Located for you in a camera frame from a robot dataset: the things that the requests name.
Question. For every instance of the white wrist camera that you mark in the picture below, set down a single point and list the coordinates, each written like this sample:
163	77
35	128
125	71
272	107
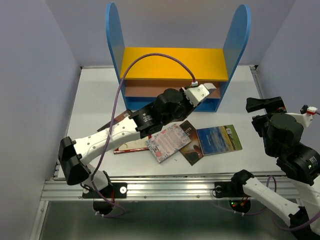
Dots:
305	117
196	95

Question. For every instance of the red bordered cream book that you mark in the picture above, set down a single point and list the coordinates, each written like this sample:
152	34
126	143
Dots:
133	146

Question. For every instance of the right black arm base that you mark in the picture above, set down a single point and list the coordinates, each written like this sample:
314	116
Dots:
239	202

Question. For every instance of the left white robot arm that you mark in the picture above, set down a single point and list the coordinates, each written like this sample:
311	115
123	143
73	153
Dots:
75	155

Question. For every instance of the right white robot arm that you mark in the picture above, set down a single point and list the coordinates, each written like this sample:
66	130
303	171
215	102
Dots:
297	202

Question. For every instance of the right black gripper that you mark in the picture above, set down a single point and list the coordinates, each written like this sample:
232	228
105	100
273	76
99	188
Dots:
271	104

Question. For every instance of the dark sunset paperback book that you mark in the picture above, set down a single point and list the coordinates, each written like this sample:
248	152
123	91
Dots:
116	119

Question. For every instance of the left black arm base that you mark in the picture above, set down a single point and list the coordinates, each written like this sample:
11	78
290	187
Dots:
104	202

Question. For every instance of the Three Days To See book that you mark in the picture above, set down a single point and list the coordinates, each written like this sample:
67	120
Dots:
192	151

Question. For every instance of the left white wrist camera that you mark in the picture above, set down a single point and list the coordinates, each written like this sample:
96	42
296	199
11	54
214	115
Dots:
196	95

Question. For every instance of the blue and yellow bookshelf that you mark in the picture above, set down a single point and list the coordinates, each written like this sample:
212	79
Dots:
145	72

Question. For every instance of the blue Animal Farm book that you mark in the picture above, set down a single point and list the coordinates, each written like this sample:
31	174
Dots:
219	139

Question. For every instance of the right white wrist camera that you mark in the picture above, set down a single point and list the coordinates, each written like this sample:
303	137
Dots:
305	117

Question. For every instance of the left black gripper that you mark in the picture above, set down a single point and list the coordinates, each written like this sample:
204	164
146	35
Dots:
189	106

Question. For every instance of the blue Jane Eyre book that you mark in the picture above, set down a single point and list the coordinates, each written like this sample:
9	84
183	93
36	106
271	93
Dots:
210	87

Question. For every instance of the aluminium mounting rail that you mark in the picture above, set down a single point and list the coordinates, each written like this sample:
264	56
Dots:
144	189

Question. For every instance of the floral Little Women book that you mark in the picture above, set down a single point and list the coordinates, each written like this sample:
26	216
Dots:
167	142

